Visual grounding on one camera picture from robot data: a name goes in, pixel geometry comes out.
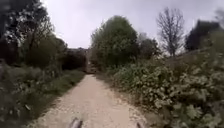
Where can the large green leafy tree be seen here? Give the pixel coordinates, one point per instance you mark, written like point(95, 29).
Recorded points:
point(115, 41)

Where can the pale gravel path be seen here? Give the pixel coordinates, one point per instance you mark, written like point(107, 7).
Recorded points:
point(90, 100)

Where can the robot's own part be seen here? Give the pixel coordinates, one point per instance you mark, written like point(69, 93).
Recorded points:
point(76, 124)
point(139, 125)

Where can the bare branched tree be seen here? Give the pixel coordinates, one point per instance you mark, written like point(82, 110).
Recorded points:
point(170, 30)

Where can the green leafy undergrowth bank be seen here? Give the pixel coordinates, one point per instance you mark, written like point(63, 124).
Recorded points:
point(180, 90)

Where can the grassy verge with weeds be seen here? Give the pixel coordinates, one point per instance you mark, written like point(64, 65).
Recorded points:
point(30, 90)

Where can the dark trees group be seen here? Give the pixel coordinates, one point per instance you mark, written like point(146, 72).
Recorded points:
point(26, 36)

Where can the dark green tree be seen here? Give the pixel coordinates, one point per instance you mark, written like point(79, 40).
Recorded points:
point(201, 33)

